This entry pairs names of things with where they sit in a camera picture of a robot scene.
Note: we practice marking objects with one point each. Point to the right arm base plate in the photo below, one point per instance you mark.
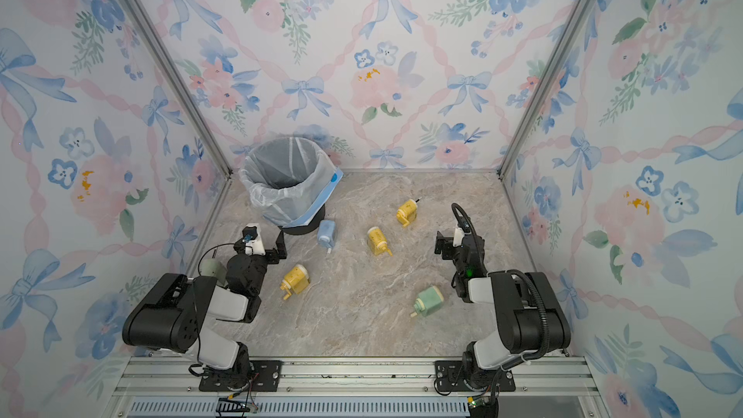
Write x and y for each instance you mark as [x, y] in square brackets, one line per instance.
[453, 376]

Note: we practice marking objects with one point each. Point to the clear trash bag blue band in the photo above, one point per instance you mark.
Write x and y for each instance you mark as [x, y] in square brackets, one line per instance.
[288, 179]

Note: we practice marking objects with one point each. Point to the black trash bin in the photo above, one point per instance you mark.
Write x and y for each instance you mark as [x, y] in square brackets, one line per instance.
[311, 226]

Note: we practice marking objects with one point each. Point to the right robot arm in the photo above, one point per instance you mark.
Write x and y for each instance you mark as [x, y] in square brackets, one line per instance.
[529, 321]

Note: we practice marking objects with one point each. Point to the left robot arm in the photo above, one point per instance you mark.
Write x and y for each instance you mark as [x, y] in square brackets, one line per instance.
[173, 313]

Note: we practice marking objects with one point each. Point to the yellow pencil sharpener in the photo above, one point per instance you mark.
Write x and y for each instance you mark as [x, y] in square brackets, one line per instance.
[296, 281]
[378, 242]
[407, 212]

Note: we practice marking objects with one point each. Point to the corner aluminium post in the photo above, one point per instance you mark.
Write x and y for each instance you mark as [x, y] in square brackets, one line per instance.
[557, 59]
[167, 66]

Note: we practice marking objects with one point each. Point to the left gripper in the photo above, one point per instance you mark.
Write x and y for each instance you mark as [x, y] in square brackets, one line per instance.
[281, 250]

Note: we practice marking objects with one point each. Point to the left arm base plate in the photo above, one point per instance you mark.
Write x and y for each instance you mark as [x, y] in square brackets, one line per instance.
[255, 375]

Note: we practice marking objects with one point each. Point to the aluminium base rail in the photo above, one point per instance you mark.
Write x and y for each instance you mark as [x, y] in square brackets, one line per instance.
[167, 386]

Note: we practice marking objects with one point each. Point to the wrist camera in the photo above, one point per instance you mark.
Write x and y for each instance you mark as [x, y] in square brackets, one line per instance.
[458, 236]
[252, 240]

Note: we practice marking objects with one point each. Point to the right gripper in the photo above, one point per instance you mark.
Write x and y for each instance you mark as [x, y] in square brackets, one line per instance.
[447, 245]

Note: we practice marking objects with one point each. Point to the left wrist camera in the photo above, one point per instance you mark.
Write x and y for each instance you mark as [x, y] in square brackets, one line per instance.
[252, 240]

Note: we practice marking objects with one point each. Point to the right corner aluminium post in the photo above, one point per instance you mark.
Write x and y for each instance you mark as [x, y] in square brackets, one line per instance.
[557, 59]

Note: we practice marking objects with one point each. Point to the green pencil sharpener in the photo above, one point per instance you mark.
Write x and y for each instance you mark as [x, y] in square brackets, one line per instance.
[428, 302]
[214, 268]

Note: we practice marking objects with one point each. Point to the left corner aluminium post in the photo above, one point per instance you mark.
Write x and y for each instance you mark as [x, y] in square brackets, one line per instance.
[167, 66]

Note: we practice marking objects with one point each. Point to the blue pencil sharpener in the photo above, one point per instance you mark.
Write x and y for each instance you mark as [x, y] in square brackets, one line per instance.
[326, 235]

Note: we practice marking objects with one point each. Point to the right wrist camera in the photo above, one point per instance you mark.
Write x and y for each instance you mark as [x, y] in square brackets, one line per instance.
[458, 236]

